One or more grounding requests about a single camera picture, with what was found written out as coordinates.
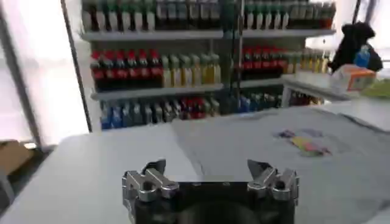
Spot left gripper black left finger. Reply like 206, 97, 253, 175
121, 158, 180, 211

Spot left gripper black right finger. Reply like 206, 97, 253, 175
246, 159, 300, 205

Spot grey shirt with colourful print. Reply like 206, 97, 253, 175
170, 106, 390, 224

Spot white side desk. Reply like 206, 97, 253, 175
280, 68, 390, 108

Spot metal shelf rack of bottles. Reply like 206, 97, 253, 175
230, 0, 338, 114
79, 0, 233, 131

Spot orange and white tissue box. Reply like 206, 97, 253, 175
331, 64, 377, 94

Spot brown cardboard box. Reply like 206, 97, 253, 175
0, 139, 35, 176

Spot thin black window pole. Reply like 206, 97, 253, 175
59, 0, 93, 133

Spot green cloth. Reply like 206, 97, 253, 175
361, 78, 390, 99

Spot blue plastic water bottle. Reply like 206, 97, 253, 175
353, 44, 371, 69

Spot black backpack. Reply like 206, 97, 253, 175
327, 21, 384, 73

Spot grey window pillar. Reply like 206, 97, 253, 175
0, 0, 44, 150

